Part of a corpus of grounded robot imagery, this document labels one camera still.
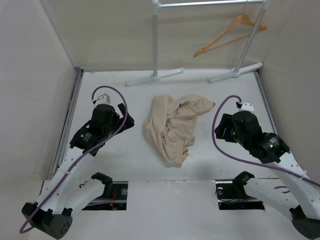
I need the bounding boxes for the beige trousers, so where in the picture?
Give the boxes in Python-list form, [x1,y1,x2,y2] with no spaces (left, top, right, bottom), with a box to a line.
[142,94,215,167]

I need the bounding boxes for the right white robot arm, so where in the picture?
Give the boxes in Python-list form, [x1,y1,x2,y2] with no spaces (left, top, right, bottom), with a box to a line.
[212,110,320,240]

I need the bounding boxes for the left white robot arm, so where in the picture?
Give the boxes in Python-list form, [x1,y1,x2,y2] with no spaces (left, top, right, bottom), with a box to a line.
[21,103,135,240]

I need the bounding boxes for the wooden clothes hanger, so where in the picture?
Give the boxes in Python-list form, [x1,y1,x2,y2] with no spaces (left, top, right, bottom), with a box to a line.
[193,13,256,58]

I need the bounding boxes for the white metal clothes rack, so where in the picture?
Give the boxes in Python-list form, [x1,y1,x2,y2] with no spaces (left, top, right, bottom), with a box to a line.
[125,0,272,87]

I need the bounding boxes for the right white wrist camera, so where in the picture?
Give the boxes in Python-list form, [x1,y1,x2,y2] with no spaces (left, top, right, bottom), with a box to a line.
[236,101,255,114]

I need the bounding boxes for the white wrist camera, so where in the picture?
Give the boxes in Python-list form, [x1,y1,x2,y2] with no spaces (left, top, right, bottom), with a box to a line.
[91,93,111,107]
[236,101,255,114]

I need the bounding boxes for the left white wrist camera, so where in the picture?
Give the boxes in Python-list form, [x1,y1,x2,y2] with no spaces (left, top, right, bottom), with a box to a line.
[91,93,111,107]

